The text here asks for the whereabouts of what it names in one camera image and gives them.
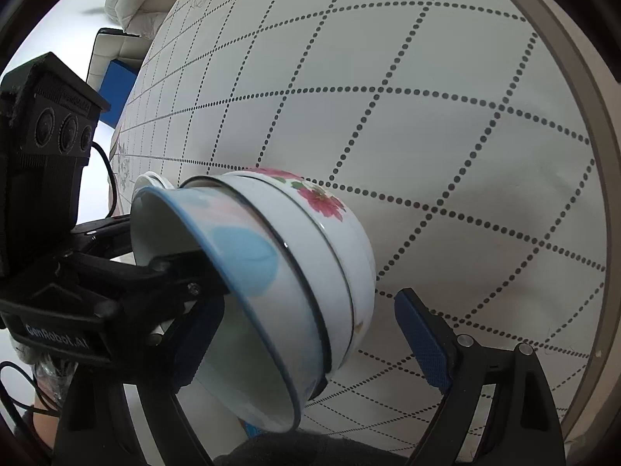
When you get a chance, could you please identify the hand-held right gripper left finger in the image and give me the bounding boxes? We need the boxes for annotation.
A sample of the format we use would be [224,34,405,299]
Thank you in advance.
[51,295,226,466]

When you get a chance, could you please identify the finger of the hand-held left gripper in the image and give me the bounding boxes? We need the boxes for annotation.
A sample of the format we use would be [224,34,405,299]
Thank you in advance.
[94,247,231,353]
[70,214,135,262]

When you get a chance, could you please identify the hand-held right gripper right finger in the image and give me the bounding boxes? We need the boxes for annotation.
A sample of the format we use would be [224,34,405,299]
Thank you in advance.
[394,288,567,466]

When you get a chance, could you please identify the pastel bowl blue rim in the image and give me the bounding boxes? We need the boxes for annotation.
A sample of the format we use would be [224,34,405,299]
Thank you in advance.
[130,185,321,434]

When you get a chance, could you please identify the white bowl red flowers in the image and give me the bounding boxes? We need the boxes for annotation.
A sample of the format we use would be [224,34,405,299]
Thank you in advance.
[240,167,376,350]

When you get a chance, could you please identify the white bowl dark rim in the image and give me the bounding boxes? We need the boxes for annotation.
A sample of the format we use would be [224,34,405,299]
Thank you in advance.
[182,172,352,399]

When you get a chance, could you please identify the blue mat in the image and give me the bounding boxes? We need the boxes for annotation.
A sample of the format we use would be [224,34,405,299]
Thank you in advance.
[99,59,139,129]

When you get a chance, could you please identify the diamond patterned floral tablecloth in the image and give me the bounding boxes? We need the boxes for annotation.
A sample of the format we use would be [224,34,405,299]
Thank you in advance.
[109,0,621,447]

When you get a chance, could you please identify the black cable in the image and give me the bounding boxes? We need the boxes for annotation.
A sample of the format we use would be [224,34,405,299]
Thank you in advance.
[90,141,118,219]

